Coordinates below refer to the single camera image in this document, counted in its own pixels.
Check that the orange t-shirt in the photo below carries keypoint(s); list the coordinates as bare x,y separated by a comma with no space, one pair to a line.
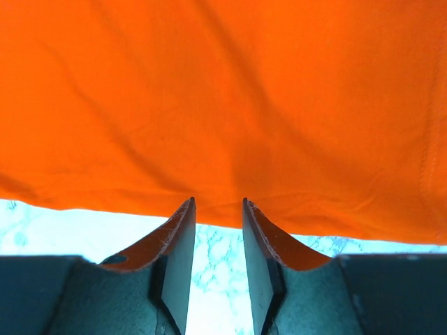
329,115

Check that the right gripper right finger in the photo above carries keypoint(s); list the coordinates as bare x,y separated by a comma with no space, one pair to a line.
296,290

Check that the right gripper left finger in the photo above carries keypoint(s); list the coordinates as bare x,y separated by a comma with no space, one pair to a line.
143,289

